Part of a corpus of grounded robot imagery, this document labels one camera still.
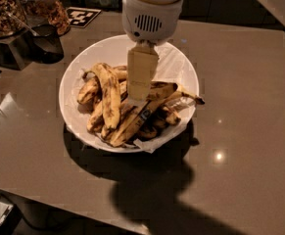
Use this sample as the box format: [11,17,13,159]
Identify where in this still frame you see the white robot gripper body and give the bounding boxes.
[122,0,183,45]

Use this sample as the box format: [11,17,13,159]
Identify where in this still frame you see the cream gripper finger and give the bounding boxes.
[127,44,159,103]

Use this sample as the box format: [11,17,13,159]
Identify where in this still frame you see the curved spotted top banana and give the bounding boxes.
[125,80,179,102]

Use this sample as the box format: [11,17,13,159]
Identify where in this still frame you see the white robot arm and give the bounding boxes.
[122,0,183,106]

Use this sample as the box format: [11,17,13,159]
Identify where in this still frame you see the long banana with sticker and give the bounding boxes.
[108,84,205,147]

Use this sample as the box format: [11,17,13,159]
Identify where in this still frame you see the white ceramic bowl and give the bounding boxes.
[58,33,200,154]

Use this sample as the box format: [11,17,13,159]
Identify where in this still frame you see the spotted banana left centre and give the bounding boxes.
[88,63,120,130]

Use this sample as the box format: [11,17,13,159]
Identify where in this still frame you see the brown banana far left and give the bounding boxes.
[77,76,100,105]

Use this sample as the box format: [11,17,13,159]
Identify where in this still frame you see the small banana lower right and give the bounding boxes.
[156,105,181,125]

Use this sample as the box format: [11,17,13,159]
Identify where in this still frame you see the banana under left centre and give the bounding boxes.
[86,102,104,133]

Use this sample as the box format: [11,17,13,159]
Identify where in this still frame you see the black white marker tag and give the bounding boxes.
[67,7,101,28]

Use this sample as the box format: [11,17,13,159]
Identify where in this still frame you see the black scoop cup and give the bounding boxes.
[7,13,64,64]

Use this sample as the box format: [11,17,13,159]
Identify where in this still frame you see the glass jar of nuts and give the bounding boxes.
[20,0,70,35]

